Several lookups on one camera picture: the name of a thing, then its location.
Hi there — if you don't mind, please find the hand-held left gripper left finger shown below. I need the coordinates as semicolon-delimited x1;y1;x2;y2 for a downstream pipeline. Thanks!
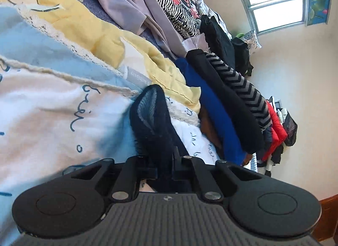
63;156;159;201

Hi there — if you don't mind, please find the dark navy garment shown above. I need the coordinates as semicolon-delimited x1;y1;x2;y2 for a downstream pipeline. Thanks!
129;84;191;194

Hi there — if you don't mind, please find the purple garment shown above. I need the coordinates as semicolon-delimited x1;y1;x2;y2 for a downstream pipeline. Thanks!
182;34;210;52

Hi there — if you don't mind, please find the chevron striped garment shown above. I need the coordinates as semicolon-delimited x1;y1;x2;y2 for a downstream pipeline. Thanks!
205;52;273;131

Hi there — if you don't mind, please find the brown wooden door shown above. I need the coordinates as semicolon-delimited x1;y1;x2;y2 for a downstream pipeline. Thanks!
311;193;338;242

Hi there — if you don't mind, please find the brown garment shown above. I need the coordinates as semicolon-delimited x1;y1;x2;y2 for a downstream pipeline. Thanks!
198;105;253;166

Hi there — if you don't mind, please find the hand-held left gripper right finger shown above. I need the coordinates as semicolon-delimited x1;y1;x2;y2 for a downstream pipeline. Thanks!
172;147;260;203

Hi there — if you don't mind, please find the navy puffer jacket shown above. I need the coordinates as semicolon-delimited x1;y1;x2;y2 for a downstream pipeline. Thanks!
257;127;273;158

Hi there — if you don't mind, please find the dark bag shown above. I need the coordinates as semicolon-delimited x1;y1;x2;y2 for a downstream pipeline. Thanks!
231;36;254;77

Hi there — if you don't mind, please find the white crumpled cloth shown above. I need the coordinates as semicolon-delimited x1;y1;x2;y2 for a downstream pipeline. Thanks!
195;0;231;38

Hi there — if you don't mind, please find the black knit garment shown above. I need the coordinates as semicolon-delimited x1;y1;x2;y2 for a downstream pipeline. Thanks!
185;49;265;154

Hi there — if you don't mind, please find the royal blue garment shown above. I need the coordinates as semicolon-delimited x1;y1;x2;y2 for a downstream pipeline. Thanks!
174;57;249;167

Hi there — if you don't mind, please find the plaid cloth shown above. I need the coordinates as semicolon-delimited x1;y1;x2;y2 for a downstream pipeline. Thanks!
248;155;261;174

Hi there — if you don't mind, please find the floral pillow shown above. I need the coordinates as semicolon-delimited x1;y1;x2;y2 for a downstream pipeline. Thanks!
242;29;263;50

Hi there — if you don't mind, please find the yellow and blue lace quilt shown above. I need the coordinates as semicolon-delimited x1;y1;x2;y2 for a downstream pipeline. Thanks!
0;0;202;125

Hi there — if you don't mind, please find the red puffer jacket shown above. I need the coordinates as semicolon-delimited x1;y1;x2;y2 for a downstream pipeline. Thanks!
266;100;288;144

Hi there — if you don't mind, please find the zebra floral printed cloth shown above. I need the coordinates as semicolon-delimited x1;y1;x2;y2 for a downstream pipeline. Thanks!
151;0;210;38

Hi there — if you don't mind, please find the grey lilac garment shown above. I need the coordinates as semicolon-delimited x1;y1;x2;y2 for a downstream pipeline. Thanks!
51;0;191;59

